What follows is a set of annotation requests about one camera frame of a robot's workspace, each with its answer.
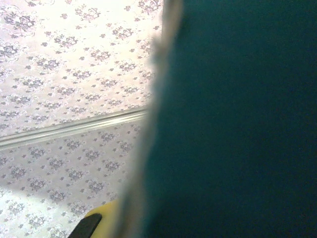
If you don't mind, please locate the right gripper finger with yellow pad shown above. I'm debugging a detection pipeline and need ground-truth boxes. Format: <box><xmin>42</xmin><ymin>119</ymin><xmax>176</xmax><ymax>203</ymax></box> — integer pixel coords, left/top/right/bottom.
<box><xmin>70</xmin><ymin>200</ymin><xmax>122</xmax><ymax>238</ymax></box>

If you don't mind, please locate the white and blue paper box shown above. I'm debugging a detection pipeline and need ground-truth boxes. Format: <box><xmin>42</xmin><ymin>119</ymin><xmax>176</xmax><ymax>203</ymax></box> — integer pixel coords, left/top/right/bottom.
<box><xmin>121</xmin><ymin>0</ymin><xmax>317</xmax><ymax>238</ymax></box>

